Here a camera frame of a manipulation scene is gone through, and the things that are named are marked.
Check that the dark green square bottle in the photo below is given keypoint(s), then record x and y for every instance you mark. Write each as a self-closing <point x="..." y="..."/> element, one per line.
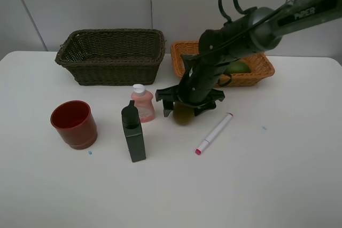
<point x="133" y="132"/>

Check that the orange wicker basket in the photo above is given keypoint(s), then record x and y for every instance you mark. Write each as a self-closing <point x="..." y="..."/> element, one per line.
<point x="259" y="64"/>

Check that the red plastic cup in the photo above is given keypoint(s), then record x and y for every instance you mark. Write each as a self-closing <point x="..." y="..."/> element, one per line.
<point x="75" y="124"/>

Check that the green lime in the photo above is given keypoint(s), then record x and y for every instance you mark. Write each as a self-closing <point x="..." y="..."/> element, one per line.
<point x="237" y="67"/>

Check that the white pink-capped marker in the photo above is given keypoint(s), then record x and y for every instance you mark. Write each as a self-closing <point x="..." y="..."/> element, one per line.
<point x="213" y="134"/>

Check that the brown kiwi fruit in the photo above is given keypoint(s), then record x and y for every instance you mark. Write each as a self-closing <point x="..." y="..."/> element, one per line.
<point x="182" y="114"/>

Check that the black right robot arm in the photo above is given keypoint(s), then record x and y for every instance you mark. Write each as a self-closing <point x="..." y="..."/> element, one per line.
<point x="258" y="30"/>

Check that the pink soap bottle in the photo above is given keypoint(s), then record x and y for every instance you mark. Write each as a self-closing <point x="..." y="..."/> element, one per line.
<point x="143" y="102"/>

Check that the dark brown wicker basket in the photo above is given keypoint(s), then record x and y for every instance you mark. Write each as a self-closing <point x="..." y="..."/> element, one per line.
<point x="113" y="57"/>

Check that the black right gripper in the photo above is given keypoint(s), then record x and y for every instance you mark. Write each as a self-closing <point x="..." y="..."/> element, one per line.
<point x="196" y="87"/>

